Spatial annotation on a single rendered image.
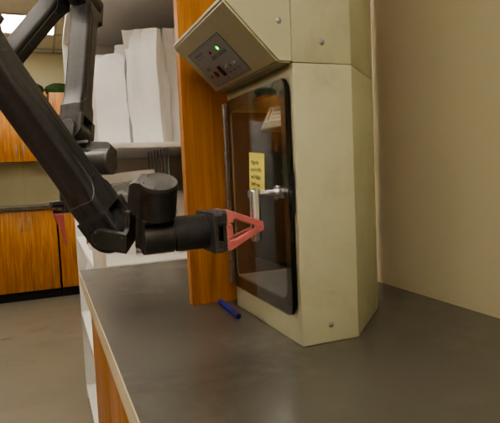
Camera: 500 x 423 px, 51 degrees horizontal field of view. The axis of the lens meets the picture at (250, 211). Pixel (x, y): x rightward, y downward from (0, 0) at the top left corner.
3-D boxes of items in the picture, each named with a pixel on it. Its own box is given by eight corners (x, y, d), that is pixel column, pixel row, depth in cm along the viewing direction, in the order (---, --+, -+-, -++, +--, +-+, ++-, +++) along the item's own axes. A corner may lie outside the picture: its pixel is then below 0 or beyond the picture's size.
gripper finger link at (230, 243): (252, 204, 93) (200, 208, 89) (267, 206, 86) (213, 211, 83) (253, 242, 93) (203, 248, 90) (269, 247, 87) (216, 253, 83)
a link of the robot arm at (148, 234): (132, 242, 85) (138, 263, 81) (132, 206, 82) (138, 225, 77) (174, 238, 88) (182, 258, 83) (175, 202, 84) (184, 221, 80)
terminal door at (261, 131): (236, 284, 116) (227, 101, 113) (297, 317, 88) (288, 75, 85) (232, 284, 116) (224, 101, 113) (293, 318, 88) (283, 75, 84)
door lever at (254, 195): (282, 240, 90) (276, 238, 92) (280, 185, 89) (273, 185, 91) (253, 242, 88) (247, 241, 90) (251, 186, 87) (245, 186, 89)
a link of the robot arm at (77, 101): (86, 7, 137) (65, -23, 127) (106, 4, 136) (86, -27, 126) (75, 156, 122) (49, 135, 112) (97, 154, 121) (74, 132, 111)
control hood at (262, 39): (226, 93, 114) (225, 46, 113) (293, 62, 84) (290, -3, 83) (175, 92, 110) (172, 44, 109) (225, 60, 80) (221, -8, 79)
